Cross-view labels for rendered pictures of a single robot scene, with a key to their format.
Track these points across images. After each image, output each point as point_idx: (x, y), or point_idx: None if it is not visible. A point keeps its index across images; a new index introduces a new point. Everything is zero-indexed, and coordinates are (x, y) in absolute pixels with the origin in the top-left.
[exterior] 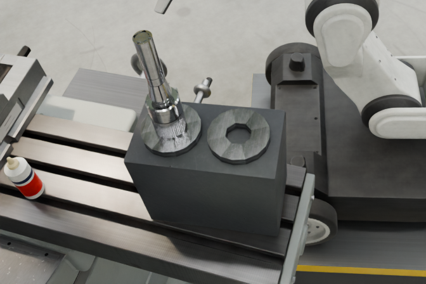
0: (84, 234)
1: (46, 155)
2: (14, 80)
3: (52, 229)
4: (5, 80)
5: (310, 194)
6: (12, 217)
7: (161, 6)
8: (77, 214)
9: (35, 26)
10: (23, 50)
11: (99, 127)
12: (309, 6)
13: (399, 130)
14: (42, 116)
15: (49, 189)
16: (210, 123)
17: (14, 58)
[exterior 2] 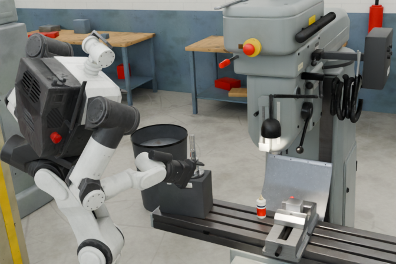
0: (238, 204)
1: (258, 225)
2: (273, 231)
3: (250, 206)
4: (279, 231)
5: (154, 210)
6: (267, 210)
7: (188, 185)
8: (241, 208)
9: None
10: (277, 250)
11: (234, 232)
12: (121, 232)
13: None
14: (264, 239)
15: (254, 215)
16: None
17: (278, 241)
